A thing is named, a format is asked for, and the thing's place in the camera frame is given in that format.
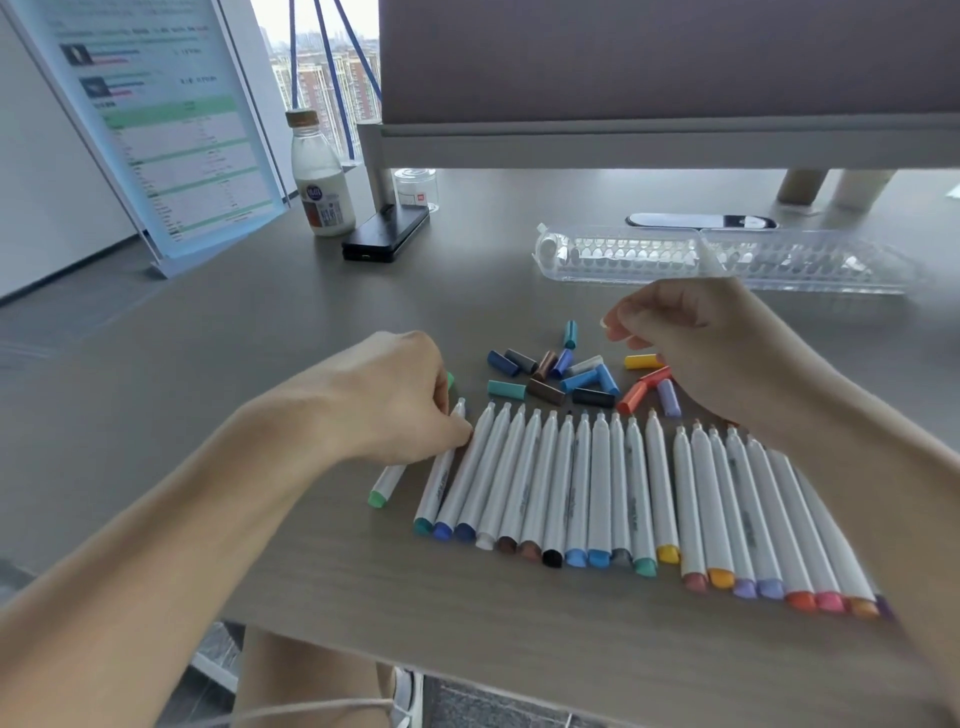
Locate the red-tipped white marker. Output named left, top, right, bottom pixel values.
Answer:
left=742, top=434, right=817, bottom=613

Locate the black rectangular power bank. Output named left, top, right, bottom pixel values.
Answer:
left=341, top=203, right=431, bottom=264

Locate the small clear jar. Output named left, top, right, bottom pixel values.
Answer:
left=393, top=167, right=440, bottom=211

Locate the pink-ended white marker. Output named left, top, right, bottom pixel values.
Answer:
left=764, top=448, right=847, bottom=615

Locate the orange-tipped white marker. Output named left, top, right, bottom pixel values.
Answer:
left=688, top=419, right=738, bottom=590

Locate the grey desk divider shelf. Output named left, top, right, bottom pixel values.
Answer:
left=378, top=0, right=960, bottom=125

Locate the set of blue-toned caps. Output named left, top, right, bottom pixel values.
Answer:
left=485, top=320, right=622, bottom=410

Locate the white milk bottle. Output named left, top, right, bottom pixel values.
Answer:
left=284, top=109, right=358, bottom=238

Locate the navy-ended white marker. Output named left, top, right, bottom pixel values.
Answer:
left=454, top=403, right=514, bottom=544

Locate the blue-ended white marker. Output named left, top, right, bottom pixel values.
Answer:
left=432, top=402, right=498, bottom=543

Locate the person's left forearm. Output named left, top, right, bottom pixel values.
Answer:
left=0, top=378, right=346, bottom=728

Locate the set of red-toned markers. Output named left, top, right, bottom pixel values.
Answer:
left=643, top=408, right=898, bottom=624

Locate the person's bare leg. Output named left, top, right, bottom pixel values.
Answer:
left=233, top=626, right=395, bottom=728

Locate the white paper cup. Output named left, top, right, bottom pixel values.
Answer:
left=830, top=168, right=898, bottom=211

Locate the person's right forearm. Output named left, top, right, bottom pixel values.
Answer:
left=787, top=371, right=960, bottom=721

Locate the grey desk shelf riser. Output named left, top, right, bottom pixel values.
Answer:
left=356, top=112, right=960, bottom=217

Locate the person's left hand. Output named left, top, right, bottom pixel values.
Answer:
left=296, top=329, right=475, bottom=468

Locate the white cable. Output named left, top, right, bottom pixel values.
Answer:
left=168, top=697, right=397, bottom=728

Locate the clear plastic marker case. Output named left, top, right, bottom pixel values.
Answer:
left=532, top=222, right=925, bottom=295

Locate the person's right hand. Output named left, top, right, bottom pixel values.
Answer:
left=599, top=277, right=849, bottom=451

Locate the brown paper cup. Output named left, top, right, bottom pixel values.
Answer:
left=776, top=168, right=830, bottom=206

